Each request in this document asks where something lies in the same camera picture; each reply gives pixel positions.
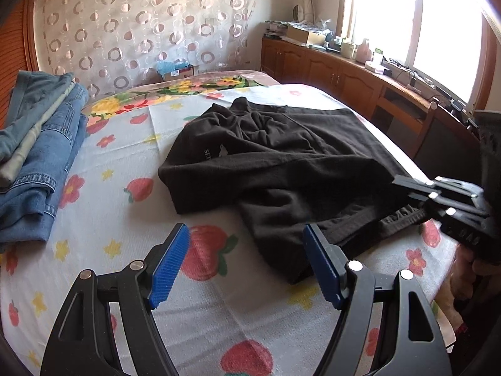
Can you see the wooden chair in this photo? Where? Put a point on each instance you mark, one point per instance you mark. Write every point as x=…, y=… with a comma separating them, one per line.
x=446, y=141

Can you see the pink floral blanket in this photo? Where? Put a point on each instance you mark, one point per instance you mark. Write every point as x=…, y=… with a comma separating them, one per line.
x=129, y=100

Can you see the blue cloth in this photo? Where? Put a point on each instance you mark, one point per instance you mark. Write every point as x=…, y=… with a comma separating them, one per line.
x=172, y=64

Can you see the wooden ribbed headboard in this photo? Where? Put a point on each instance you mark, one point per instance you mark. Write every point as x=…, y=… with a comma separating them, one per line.
x=28, y=39

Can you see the person's black clothing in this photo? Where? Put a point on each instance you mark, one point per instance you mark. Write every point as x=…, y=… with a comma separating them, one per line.
x=475, y=315

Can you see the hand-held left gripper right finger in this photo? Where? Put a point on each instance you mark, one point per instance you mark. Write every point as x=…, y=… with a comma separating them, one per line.
x=321, y=266

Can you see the stack of books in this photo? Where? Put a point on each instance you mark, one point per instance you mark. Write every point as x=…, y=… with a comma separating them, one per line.
x=274, y=30

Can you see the light blue folded jeans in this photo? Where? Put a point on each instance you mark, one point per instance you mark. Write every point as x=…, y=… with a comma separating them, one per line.
x=35, y=98

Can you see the circle pattern wall curtain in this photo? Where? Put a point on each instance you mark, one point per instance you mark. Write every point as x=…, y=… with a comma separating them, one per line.
x=148, y=23

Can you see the black pants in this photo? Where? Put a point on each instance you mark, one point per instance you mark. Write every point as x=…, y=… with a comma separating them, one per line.
x=293, y=172

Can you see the strawberry print bed sheet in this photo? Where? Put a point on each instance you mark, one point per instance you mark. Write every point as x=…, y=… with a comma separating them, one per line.
x=129, y=156

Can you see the blue denim folded jeans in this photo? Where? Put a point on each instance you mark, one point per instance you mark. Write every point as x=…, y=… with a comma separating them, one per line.
x=47, y=180

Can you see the open cardboard box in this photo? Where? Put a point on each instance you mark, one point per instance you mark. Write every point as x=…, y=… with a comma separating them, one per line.
x=307, y=35

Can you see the white jar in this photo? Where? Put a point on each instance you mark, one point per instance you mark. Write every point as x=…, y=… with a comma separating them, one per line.
x=347, y=50

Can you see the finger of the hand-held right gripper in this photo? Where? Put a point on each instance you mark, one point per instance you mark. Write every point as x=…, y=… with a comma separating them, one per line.
x=442, y=211
x=422, y=186

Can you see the person's right hand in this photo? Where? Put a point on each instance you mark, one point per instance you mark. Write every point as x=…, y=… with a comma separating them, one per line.
x=467, y=278

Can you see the pink bottle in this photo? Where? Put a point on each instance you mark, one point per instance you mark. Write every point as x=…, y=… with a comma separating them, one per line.
x=364, y=51

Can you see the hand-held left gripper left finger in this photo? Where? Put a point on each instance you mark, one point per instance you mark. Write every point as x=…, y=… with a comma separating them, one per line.
x=170, y=266

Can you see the small cardboard box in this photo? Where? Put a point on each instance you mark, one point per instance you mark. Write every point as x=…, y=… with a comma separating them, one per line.
x=184, y=74

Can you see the wooden cabinet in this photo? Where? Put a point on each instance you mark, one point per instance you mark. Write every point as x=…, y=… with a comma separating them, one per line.
x=313, y=70

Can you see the window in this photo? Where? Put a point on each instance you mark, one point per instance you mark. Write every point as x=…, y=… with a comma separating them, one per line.
x=442, y=27

